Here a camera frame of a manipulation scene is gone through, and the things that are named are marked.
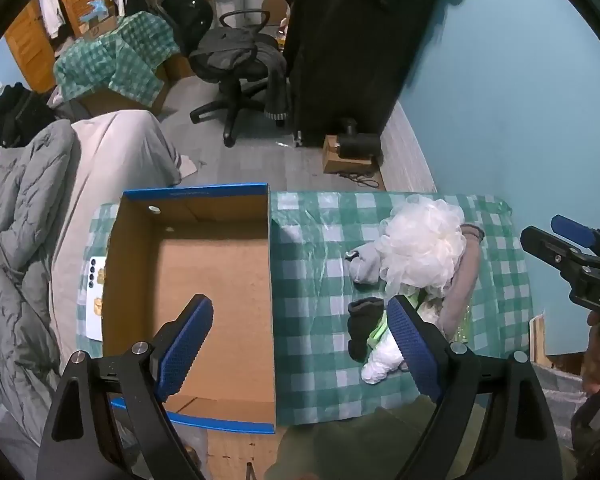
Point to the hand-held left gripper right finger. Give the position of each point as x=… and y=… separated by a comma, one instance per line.
x=410, y=340

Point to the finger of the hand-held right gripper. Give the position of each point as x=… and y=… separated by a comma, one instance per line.
x=545, y=245
x=572, y=227

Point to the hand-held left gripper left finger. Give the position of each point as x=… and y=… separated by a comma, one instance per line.
x=185, y=345

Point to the white sock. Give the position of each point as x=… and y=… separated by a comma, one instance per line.
x=382, y=360

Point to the green glove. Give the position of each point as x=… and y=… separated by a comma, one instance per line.
x=422, y=297

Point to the blue-rimmed cardboard box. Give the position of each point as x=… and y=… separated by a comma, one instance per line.
x=215, y=270

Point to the grey-mauve cloth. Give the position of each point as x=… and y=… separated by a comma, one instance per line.
x=467, y=280

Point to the white mesh bath loofah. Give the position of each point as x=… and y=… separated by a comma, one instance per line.
x=422, y=245

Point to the small grey sock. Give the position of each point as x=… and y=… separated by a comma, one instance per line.
x=370, y=262

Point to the white smartphone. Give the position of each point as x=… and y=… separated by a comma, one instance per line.
x=96, y=300

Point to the green checkered tablecloth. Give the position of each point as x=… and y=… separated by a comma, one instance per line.
x=320, y=285

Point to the clear plastic bag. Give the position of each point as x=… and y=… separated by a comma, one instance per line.
x=560, y=400

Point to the person's olive trousers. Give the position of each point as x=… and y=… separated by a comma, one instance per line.
x=340, y=445

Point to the small brown cardboard box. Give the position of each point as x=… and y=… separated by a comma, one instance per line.
x=345, y=162

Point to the grey quilted comforter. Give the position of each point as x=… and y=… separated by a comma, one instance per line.
x=20, y=240

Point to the black cylindrical device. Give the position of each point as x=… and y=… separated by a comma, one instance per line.
x=357, y=142

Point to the beige bed sheet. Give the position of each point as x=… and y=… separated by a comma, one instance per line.
x=115, y=150

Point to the black office chair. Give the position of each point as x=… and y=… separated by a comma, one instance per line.
x=230, y=105

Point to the large brown cardboard box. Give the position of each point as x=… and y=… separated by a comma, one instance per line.
x=105, y=100

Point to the tall black covered wardrobe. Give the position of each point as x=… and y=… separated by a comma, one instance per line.
x=345, y=60

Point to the black backpack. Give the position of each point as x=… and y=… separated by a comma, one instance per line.
x=15, y=115

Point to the green checkered cloth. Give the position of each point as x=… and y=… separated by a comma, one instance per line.
x=115, y=60

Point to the black jacket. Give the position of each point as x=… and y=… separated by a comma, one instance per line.
x=230, y=50

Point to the open cardboard box blue contents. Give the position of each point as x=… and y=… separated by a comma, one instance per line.
x=97, y=22

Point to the wooden door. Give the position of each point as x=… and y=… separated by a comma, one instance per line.
x=30, y=45

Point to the cardboard sheet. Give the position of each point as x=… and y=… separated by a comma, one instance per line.
x=276, y=7

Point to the white hanging garment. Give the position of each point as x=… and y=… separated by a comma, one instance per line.
x=51, y=10

